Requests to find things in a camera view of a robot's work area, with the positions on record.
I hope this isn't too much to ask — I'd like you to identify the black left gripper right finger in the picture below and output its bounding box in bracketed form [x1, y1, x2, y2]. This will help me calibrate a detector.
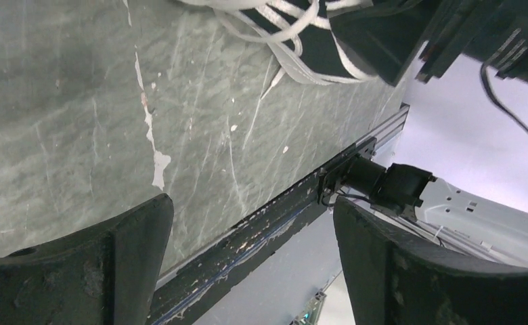
[333, 197, 528, 324]

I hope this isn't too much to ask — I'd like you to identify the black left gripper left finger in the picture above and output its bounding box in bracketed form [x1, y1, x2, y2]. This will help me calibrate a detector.
[0, 194, 174, 324]

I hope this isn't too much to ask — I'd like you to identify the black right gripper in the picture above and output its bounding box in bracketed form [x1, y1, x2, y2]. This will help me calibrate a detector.
[329, 0, 528, 86]

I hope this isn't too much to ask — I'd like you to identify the black white canvas sneaker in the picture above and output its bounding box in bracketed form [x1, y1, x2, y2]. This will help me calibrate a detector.
[174, 0, 382, 86]

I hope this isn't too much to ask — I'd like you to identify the white shoelace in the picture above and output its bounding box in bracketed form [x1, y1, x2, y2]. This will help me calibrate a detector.
[174, 0, 372, 100]

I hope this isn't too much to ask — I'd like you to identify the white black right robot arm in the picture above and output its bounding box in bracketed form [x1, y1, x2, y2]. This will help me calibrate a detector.
[328, 1, 528, 268]

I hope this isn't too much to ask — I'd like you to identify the black thin cable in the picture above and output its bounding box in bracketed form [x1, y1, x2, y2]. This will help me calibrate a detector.
[480, 62, 528, 144]

